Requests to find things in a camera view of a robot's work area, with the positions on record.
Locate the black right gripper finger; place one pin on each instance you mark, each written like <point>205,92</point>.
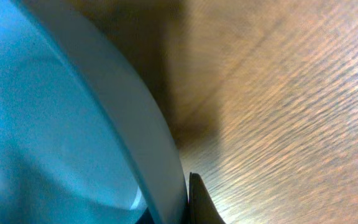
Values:
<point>201,207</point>

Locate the blue plate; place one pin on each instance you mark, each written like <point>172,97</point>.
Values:
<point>81,138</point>

